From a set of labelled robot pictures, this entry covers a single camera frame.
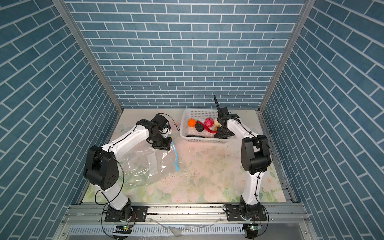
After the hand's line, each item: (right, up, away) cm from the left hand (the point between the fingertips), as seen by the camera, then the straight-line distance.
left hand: (170, 148), depth 86 cm
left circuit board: (-20, -37, -14) cm, 45 cm away
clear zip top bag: (-18, -11, +4) cm, 21 cm away
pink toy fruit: (+24, +15, +19) cm, 34 cm away
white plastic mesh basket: (+18, +21, +33) cm, 43 cm away
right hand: (+34, +8, +11) cm, 37 cm away
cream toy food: (+29, +15, +19) cm, 38 cm away
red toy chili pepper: (+22, +10, +21) cm, 32 cm away
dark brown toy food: (+17, +13, +19) cm, 28 cm away
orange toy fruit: (+11, +15, +22) cm, 29 cm away
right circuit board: (+43, -35, -15) cm, 58 cm away
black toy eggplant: (+14, +6, +17) cm, 23 cm away
